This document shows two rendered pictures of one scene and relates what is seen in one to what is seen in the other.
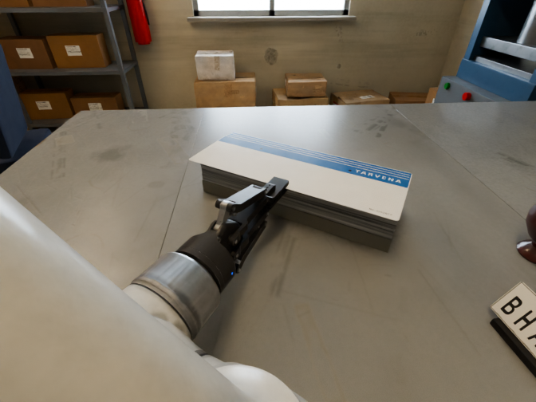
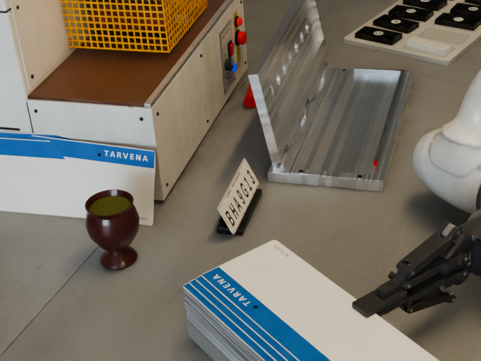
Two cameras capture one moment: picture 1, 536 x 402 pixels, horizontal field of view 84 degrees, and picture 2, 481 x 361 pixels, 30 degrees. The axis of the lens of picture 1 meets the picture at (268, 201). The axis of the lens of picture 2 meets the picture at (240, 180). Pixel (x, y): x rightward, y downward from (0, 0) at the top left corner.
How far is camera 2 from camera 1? 1.40 m
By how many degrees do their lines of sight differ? 107
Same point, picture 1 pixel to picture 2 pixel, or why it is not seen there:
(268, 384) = (455, 133)
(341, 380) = (383, 239)
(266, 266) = (404, 321)
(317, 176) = (307, 309)
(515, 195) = (8, 314)
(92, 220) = not seen: outside the picture
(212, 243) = (467, 225)
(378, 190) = (253, 272)
